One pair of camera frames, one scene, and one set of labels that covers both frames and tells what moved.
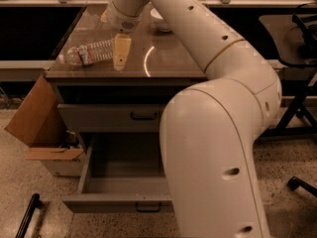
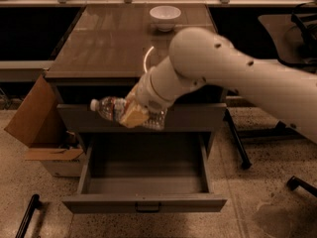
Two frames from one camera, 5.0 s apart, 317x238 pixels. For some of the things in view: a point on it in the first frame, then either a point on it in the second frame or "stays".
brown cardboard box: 40,122 stays
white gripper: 121,20 -> 146,95
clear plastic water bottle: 88,53 -> 113,109
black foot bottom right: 295,182 stays
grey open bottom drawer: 123,173 stays
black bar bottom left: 34,203 stays
